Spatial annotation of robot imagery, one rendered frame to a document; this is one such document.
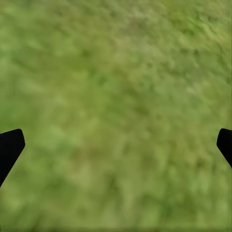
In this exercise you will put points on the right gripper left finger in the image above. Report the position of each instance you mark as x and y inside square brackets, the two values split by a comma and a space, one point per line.
[11, 145]

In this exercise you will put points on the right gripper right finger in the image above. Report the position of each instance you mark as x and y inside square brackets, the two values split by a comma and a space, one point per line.
[224, 143]

